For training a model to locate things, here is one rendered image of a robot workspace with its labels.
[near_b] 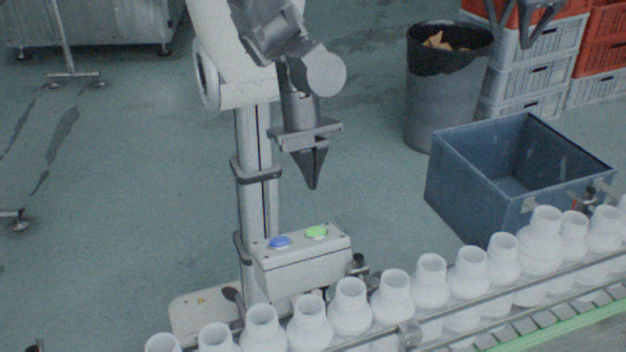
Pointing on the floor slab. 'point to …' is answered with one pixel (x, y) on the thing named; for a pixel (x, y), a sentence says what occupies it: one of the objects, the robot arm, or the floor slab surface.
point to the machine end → (89, 22)
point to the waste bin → (442, 78)
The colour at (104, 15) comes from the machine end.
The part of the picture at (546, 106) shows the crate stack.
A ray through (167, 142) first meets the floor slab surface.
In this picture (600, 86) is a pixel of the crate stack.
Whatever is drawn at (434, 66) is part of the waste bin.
